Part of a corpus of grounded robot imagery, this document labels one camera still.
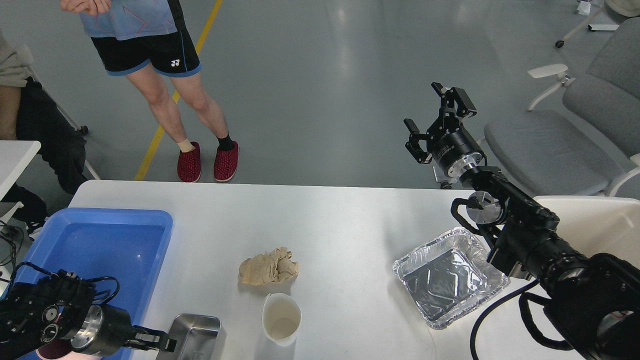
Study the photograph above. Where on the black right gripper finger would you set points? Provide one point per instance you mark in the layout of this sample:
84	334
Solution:
454	102
412	145

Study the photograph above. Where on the distant white chair base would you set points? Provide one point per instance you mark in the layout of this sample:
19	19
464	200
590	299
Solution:
617	10

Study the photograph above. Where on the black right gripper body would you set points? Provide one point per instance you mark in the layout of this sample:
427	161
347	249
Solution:
452	147

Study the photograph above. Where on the standing person in shorts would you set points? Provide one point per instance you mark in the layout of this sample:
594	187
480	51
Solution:
145	40

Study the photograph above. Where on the pink ribbed mug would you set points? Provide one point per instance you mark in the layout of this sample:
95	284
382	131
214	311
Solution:
61	349

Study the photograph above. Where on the cream plastic bin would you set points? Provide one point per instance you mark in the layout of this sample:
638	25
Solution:
598	224

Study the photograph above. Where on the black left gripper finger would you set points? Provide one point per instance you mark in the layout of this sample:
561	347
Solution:
151	339

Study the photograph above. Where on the crumpled brown paper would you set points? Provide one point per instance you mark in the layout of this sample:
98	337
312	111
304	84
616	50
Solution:
274	267

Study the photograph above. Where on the white paper cup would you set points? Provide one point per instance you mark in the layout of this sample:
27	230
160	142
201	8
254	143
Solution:
281	319

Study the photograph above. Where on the blue plastic bin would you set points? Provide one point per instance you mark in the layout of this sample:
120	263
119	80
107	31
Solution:
129	245

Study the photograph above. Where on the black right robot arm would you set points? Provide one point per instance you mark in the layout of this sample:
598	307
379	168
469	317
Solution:
592	304

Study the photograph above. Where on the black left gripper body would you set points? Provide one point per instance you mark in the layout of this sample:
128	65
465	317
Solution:
104	331

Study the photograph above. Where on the aluminium foil tray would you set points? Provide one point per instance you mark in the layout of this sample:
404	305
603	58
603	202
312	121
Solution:
449	277

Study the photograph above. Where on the stainless steel tray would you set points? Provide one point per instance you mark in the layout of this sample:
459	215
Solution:
198	337

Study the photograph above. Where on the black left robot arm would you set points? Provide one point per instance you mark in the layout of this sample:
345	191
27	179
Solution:
63	306

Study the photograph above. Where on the white side table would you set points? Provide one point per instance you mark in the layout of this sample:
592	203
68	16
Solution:
15	156

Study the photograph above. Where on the grey office chair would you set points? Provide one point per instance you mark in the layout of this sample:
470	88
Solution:
580	137

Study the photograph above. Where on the seated person at left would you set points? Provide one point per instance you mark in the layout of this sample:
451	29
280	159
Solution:
28	113

